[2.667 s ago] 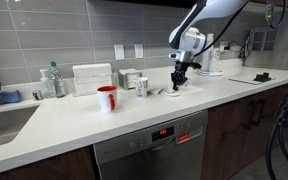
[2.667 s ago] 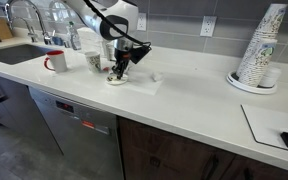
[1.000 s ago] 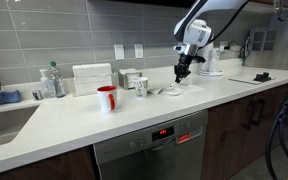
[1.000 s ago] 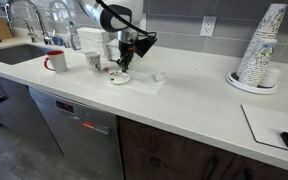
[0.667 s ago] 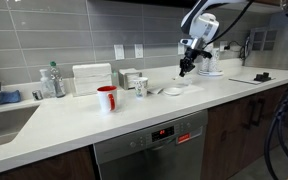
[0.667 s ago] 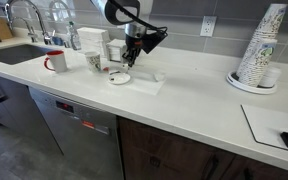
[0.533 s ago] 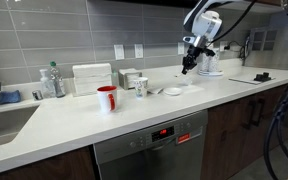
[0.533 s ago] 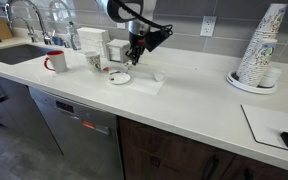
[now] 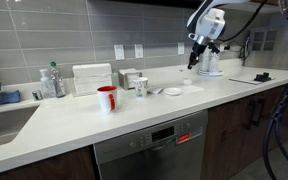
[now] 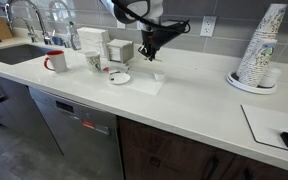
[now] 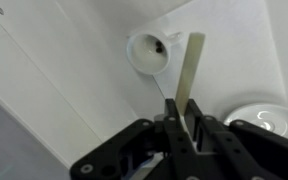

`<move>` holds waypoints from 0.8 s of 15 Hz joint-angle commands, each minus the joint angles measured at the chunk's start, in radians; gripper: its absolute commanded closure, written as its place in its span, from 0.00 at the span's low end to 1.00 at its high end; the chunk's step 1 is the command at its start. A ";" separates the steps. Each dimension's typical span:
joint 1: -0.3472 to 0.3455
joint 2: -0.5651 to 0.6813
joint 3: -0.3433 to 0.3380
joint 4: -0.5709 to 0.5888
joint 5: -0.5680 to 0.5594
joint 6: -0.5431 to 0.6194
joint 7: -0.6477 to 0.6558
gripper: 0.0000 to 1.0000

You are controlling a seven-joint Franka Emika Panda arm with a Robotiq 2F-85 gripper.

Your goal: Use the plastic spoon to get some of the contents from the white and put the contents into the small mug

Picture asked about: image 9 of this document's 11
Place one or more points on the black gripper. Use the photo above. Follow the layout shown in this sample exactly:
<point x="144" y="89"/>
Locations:
<point x="198" y="51"/>

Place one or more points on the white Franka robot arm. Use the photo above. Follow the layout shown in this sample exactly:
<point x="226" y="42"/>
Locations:
<point x="210" y="20"/>

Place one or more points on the tall stack printed paper cups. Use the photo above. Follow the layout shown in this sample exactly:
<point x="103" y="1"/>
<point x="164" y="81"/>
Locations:
<point x="205" y="63"/>

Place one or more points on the white round tray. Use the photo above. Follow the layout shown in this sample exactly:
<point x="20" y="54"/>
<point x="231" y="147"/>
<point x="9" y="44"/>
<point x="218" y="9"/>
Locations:
<point x="210" y="73"/>

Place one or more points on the short stack printed paper cups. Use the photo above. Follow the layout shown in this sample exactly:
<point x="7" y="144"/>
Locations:
<point x="215" y="63"/>

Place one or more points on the small white saucer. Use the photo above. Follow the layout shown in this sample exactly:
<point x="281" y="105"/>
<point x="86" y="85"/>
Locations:
<point x="172" y="91"/>

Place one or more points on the small sachet packet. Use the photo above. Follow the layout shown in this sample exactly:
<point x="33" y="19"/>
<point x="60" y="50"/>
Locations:
<point x="155" y="90"/>

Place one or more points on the printed paper cup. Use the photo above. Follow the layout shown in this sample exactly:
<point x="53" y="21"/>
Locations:
<point x="141" y="87"/>

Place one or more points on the grey napkin dispenser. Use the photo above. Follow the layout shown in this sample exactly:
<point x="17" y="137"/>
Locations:
<point x="128" y="79"/>

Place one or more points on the black block object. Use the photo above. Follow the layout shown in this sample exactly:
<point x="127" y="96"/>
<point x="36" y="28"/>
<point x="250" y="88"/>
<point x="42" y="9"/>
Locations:
<point x="262" y="77"/>

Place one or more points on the dark upper cabinet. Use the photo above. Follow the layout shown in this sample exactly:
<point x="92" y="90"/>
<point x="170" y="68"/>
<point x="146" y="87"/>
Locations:
<point x="150" y="2"/>

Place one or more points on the wooden base cabinet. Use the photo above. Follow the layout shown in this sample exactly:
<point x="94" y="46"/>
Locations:
<point x="44" y="166"/>
<point x="237" y="133"/>

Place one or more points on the stainless steel dishwasher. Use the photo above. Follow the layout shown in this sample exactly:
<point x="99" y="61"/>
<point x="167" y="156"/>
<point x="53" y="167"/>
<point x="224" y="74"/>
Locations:
<point x="150" y="150"/>

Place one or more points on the stack of white paper towels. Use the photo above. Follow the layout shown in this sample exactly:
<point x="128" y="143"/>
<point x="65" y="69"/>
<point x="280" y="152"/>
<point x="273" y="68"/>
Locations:
<point x="92" y="78"/>

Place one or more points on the clear bottle green cap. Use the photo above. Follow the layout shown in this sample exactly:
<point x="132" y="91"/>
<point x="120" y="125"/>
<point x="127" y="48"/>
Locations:
<point x="57" y="81"/>

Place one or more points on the clear soap dispenser bottle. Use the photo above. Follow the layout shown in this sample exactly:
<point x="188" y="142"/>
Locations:
<point x="46" y="85"/>

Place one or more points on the small metal can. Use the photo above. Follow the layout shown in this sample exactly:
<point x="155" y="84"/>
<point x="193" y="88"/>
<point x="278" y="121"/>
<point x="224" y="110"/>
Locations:
<point x="37" y="95"/>

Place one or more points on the blue sponge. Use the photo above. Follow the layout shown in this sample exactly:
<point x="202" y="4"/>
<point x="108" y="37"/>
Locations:
<point x="10" y="96"/>

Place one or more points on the undermount kitchen sink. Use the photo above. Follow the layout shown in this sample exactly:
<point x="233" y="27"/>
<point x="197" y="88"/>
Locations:
<point x="4" y="128"/>

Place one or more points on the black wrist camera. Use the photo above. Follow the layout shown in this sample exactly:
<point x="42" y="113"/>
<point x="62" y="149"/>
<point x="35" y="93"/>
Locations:
<point x="214" y="47"/>

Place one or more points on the white wall outlet with plug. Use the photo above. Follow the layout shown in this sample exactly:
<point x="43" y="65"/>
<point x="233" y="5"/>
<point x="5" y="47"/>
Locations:
<point x="223" y="46"/>

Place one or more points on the grey framed wall panel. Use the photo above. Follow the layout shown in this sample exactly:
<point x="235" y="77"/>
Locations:
<point x="262" y="39"/>

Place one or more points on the white light switch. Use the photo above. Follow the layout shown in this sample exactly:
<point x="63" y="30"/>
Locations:
<point x="119" y="52"/>

